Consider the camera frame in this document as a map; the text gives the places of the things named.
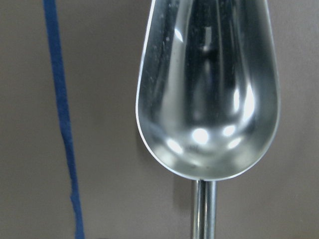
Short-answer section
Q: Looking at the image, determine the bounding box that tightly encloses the stainless steel ice scoop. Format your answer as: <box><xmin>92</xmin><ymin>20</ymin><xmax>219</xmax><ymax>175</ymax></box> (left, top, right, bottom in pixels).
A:
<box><xmin>136</xmin><ymin>0</ymin><xmax>280</xmax><ymax>239</ymax></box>

